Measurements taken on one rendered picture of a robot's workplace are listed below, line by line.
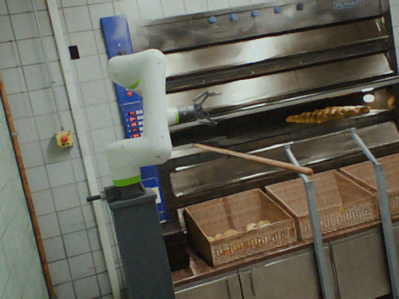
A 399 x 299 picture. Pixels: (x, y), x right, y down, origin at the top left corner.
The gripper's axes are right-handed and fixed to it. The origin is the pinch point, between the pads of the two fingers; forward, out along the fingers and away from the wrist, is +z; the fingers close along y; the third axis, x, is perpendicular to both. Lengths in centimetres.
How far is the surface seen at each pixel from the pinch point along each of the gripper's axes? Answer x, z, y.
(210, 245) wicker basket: -5, -20, 78
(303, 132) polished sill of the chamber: -55, 76, 33
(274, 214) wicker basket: -32, 33, 79
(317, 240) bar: 5, 42, 89
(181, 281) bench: 0, -42, 92
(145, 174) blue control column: -52, -42, 36
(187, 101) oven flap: -55, -5, -5
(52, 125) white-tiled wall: -55, -92, -6
